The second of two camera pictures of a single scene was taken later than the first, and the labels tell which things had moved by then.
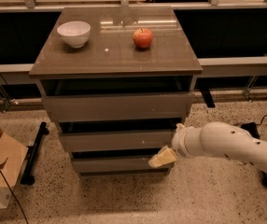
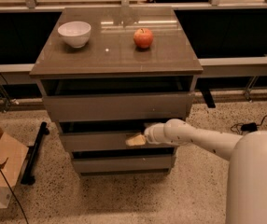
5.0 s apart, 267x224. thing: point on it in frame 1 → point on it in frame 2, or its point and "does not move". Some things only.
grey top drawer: x=138 y=106 does not move
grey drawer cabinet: x=118 y=80 does not move
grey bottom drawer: x=98 y=163 does not move
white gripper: x=178 y=141 → x=152 y=133
